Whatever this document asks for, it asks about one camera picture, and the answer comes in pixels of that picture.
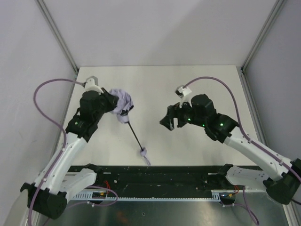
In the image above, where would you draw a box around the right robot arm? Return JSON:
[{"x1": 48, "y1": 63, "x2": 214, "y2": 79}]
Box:
[{"x1": 159, "y1": 94, "x2": 301, "y2": 205}]

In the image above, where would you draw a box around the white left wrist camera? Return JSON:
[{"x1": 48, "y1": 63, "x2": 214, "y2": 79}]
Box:
[{"x1": 84, "y1": 76, "x2": 103, "y2": 94}]

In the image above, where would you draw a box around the right aluminium frame post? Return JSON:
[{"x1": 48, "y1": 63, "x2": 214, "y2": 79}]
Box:
[{"x1": 240, "y1": 0, "x2": 287, "y2": 73}]

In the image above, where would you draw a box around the lavender folding umbrella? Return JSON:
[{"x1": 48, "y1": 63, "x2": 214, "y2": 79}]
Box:
[{"x1": 109, "y1": 89, "x2": 151, "y2": 166}]

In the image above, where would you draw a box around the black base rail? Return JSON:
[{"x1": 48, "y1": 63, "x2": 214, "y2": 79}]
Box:
[{"x1": 70, "y1": 165, "x2": 236, "y2": 198}]

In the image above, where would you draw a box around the grey slotted cable duct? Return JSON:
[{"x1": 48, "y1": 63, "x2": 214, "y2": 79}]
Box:
[{"x1": 71, "y1": 190, "x2": 236, "y2": 202}]

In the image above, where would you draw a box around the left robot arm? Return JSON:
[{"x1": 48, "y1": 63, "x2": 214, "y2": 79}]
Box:
[{"x1": 21, "y1": 89, "x2": 119, "y2": 219}]

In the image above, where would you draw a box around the left aluminium frame post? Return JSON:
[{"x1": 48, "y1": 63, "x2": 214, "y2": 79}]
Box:
[{"x1": 35, "y1": 0, "x2": 79, "y2": 74}]

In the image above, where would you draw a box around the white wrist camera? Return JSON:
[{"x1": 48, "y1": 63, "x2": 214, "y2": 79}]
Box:
[
  {"x1": 84, "y1": 76, "x2": 103, "y2": 94},
  {"x1": 175, "y1": 85, "x2": 192, "y2": 108}
]

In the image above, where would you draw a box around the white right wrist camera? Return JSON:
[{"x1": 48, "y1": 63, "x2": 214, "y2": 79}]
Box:
[{"x1": 175, "y1": 85, "x2": 192, "y2": 108}]

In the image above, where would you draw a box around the aluminium frame post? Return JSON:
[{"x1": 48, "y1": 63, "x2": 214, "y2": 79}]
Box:
[
  {"x1": 35, "y1": 0, "x2": 79, "y2": 74},
  {"x1": 240, "y1": 0, "x2": 287, "y2": 73}
]

